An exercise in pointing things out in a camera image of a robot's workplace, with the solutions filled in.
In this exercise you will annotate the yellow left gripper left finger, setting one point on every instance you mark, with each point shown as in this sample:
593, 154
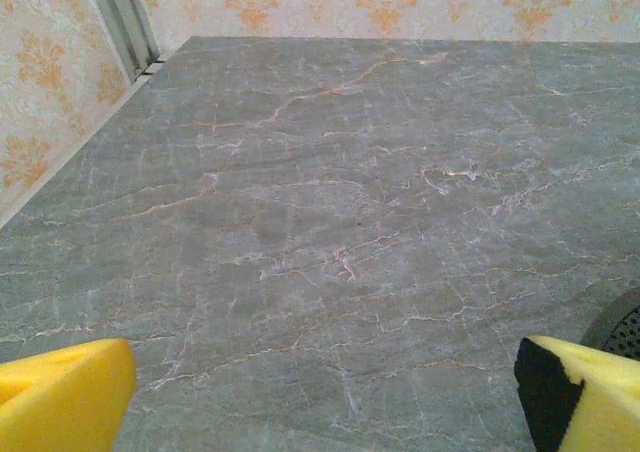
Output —
60, 397

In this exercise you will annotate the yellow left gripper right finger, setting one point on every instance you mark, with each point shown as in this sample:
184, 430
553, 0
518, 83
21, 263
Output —
600, 402

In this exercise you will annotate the aluminium frame post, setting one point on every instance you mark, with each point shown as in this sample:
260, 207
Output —
117, 12

